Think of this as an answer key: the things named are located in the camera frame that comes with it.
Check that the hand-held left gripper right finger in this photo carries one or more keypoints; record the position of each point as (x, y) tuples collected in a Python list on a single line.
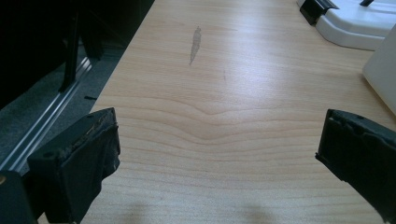
[(361, 149)]

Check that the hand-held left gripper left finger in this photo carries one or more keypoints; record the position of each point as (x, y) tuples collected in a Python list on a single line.
[(79, 161)]

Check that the white box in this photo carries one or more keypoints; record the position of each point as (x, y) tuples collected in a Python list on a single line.
[(384, 68)]

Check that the black metal stand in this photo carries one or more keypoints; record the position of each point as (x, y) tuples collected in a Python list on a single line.
[(72, 49)]

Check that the white plastic appliance base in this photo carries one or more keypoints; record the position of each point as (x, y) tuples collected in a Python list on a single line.
[(355, 25)]

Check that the black clip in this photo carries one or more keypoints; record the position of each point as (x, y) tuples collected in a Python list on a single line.
[(314, 9)]

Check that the aluminium floor rail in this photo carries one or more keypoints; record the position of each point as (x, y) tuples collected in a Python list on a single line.
[(46, 121)]

